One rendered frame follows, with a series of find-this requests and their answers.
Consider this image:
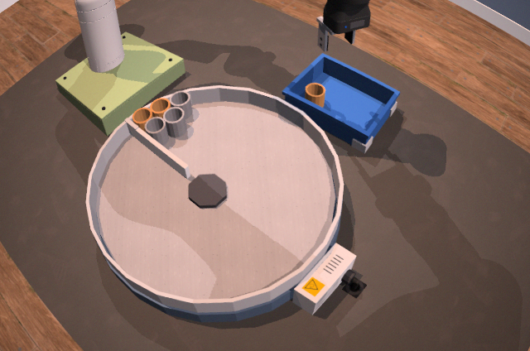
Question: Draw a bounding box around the bronze bushing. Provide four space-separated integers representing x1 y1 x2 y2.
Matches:
150 98 171 118
132 108 153 132
305 83 325 108

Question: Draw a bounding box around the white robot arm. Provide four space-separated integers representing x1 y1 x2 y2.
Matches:
75 0 124 73

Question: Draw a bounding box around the blue crate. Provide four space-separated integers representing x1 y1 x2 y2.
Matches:
282 53 400 153

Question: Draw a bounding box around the grey metal bushing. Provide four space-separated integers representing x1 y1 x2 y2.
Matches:
170 91 192 119
163 107 187 137
145 117 169 146

